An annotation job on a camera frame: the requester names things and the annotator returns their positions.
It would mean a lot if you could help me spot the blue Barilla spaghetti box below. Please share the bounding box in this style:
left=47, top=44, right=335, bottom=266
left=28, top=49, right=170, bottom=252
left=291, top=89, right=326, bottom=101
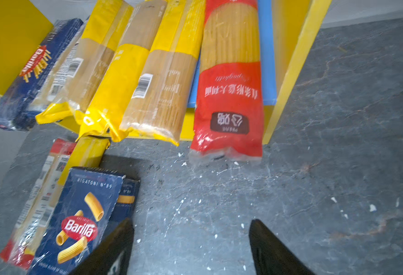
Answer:
left=0, top=18, right=83, bottom=131

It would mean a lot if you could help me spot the yellow top spaghetti bag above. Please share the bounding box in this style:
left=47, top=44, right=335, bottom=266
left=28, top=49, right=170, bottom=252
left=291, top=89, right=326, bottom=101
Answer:
left=120, top=0, right=206, bottom=146
left=49, top=136, right=110, bottom=207

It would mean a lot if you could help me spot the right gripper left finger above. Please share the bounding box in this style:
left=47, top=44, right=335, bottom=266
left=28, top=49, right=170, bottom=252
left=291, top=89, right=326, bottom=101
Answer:
left=70, top=218, right=134, bottom=275

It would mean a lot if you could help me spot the red spaghetti bag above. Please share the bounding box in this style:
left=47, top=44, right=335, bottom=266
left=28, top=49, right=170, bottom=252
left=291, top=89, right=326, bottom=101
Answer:
left=189, top=1, right=264, bottom=163
left=0, top=139, right=76, bottom=270

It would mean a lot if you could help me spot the blue Barilla rigatoni box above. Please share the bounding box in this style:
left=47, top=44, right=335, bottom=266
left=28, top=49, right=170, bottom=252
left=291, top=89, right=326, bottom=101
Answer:
left=28, top=167, right=140, bottom=275

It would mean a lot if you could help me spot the yellow short spaghetti bag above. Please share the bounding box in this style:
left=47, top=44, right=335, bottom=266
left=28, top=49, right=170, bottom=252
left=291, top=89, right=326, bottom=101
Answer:
left=36, top=1, right=133, bottom=125

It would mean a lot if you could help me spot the clear spaghetti bag white label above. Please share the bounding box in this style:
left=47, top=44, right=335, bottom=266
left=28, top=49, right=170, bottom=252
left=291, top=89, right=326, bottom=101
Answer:
left=25, top=21, right=87, bottom=119

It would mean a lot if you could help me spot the yellow Pastatime spaghetti bag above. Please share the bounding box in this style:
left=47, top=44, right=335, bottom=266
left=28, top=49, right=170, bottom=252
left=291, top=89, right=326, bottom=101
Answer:
left=79, top=1, right=168, bottom=142

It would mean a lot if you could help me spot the yellow shelf unit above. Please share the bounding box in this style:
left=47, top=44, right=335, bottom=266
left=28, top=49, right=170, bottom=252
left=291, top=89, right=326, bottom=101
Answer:
left=0, top=1, right=331, bottom=144

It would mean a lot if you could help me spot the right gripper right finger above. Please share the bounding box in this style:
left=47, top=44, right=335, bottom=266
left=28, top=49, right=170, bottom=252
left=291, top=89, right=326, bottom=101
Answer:
left=248, top=219, right=313, bottom=275

